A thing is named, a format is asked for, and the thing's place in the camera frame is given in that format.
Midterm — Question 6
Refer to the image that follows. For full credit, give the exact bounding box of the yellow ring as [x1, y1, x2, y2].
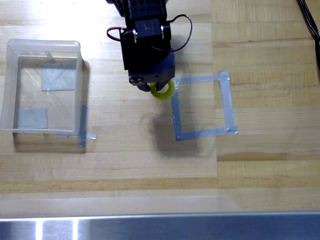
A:
[149, 79, 176, 101]

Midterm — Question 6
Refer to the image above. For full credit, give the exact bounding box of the clear plastic container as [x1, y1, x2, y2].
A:
[0, 38, 84, 134]

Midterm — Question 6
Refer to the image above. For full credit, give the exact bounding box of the grey tape strip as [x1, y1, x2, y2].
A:
[174, 74, 230, 86]
[171, 86, 184, 141]
[77, 105, 88, 148]
[56, 132, 97, 140]
[175, 126, 239, 142]
[217, 70, 238, 134]

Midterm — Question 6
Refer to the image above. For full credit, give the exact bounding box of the grey tape patch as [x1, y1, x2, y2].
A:
[40, 62, 77, 91]
[16, 107, 48, 130]

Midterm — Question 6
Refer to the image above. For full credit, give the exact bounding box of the metal edge strip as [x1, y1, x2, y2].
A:
[0, 211, 320, 240]

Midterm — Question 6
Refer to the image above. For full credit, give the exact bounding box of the thin black wire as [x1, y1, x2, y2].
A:
[149, 14, 194, 53]

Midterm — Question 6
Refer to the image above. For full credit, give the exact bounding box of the black cable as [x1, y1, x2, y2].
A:
[302, 0, 320, 41]
[296, 0, 320, 73]

